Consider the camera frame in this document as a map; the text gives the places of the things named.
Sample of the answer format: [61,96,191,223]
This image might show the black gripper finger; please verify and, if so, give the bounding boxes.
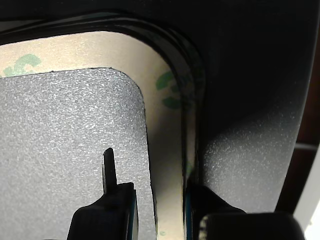
[66,147,139,240]
[185,179,312,240]

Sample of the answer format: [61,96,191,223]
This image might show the black foam frame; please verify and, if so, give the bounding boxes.
[0,14,209,181]
[0,21,202,181]
[0,30,198,240]

